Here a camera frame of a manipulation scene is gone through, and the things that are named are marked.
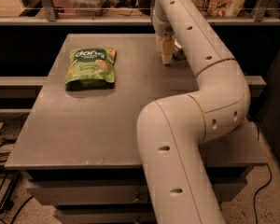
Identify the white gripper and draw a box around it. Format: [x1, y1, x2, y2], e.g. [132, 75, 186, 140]
[152, 0, 175, 64]

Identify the silver blue redbull can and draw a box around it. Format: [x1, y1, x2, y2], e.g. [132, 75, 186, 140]
[173, 39, 186, 60]

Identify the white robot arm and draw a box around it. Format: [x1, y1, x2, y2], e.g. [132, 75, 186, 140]
[137, 0, 250, 224]

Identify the green snack chip bag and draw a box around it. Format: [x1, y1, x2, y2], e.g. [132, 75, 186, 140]
[64, 47, 117, 89]

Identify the grey drawer cabinet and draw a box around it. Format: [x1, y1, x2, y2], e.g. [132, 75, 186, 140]
[7, 35, 265, 224]

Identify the grey metal shelf rail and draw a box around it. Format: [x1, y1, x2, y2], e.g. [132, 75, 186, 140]
[0, 0, 280, 26]

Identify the black cables left floor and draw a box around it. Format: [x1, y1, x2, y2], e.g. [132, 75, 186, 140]
[0, 114, 34, 224]

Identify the black cable right floor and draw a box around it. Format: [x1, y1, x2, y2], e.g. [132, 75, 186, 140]
[252, 163, 273, 224]

